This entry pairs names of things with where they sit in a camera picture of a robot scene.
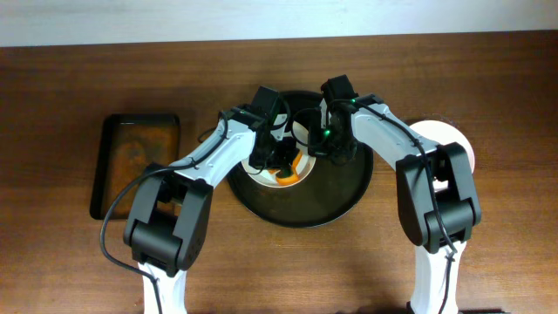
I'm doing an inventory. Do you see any green and orange sponge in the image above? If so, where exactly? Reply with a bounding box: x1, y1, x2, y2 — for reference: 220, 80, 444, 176
268, 149, 303, 187

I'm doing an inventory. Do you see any white plate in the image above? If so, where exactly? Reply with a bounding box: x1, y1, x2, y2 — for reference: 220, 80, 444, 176
241, 122, 316, 188

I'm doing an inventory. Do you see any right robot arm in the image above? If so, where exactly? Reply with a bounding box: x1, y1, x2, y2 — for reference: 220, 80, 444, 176
307, 75, 481, 313

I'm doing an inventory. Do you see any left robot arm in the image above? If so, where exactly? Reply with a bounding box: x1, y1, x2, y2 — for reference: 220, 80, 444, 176
123, 87, 290, 313

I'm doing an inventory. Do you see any rectangular black sponge tray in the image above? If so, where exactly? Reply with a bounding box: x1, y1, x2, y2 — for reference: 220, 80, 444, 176
90, 113, 180, 220

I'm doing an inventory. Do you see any left black cable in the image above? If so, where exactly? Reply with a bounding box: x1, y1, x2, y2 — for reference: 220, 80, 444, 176
99, 95, 293, 314

